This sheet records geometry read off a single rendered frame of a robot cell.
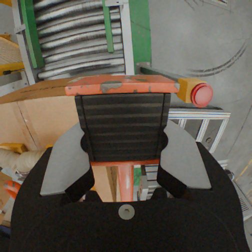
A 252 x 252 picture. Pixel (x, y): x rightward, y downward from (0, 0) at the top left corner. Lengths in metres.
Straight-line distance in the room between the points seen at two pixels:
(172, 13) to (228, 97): 1.30
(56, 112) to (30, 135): 0.12
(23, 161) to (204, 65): 1.67
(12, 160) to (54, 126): 0.13
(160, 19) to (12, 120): 1.40
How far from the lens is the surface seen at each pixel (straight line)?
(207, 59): 1.65
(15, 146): 0.44
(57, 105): 0.29
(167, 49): 1.41
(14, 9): 1.06
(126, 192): 0.20
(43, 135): 0.36
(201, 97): 0.36
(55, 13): 0.93
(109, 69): 0.84
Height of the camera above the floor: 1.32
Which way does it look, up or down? 60 degrees down
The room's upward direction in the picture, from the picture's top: 176 degrees clockwise
